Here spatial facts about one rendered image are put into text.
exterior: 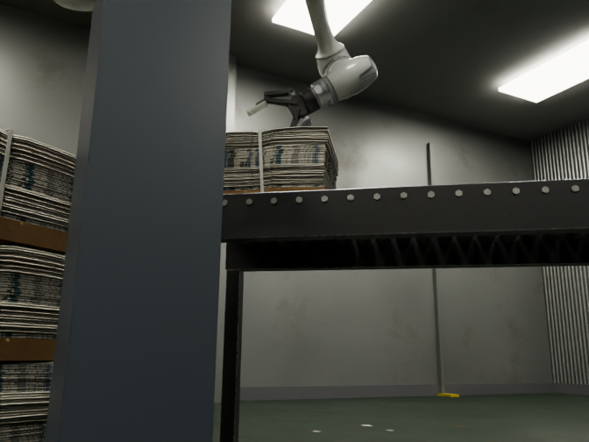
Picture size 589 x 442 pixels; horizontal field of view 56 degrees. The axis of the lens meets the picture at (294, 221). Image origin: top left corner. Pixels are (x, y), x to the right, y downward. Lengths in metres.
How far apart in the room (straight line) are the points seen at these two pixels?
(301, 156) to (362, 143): 4.94
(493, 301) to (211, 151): 6.59
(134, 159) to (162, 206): 0.08
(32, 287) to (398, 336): 5.33
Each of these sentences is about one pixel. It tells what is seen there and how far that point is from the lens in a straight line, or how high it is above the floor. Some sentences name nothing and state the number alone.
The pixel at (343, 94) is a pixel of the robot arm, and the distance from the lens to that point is 1.79.
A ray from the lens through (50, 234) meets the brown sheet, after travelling 1.29.
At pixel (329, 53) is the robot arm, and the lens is 1.91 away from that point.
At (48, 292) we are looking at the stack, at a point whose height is 0.51.
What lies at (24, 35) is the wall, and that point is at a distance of 5.70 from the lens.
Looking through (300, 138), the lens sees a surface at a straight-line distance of 1.62.
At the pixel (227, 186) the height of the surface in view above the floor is 0.86.
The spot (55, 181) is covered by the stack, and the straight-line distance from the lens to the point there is 1.32.
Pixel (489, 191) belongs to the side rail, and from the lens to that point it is 1.40.
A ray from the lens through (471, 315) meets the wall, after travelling 7.05.
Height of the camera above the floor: 0.39
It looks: 14 degrees up
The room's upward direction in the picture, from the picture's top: 1 degrees clockwise
